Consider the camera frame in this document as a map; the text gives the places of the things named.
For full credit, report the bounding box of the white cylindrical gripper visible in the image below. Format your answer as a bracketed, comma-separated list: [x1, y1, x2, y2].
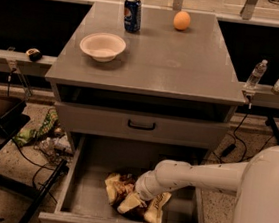
[117, 170, 167, 214]

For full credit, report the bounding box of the brown chip bag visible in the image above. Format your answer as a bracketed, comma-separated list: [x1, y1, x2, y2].
[104, 172, 171, 223]

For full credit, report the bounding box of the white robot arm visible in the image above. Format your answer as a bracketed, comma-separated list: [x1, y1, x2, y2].
[118, 145, 279, 223]

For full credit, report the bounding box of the closed grey top drawer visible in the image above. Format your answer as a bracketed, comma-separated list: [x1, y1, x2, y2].
[55, 102, 229, 150]

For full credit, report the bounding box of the grey drawer cabinet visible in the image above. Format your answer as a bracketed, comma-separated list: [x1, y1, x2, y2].
[46, 2, 244, 150]

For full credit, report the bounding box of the green chip bag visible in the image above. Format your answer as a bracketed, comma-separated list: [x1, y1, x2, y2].
[12, 108, 58, 147]

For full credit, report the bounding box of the white paper bowl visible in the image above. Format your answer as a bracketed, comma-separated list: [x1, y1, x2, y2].
[79, 33, 126, 62]

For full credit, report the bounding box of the black rolling stand leg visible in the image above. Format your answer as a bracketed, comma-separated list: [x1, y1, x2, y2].
[265, 116, 279, 145]

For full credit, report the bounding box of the black yellow tape measure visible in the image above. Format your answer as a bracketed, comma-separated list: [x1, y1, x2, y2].
[25, 48, 42, 62]

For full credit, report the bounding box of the clear water bottle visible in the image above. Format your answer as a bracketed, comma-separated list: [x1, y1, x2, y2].
[244, 59, 268, 90]

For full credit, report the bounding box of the orange fruit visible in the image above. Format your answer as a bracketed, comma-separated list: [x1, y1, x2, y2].
[173, 11, 191, 31]

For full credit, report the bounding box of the blue Pepsi can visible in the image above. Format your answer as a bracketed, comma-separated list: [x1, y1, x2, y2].
[123, 0, 142, 33]

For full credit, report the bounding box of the black drawer handle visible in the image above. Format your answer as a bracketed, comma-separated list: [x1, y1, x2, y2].
[127, 119, 156, 131]

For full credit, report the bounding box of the black power cable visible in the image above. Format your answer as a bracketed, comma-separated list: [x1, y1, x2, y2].
[210, 93, 260, 167]

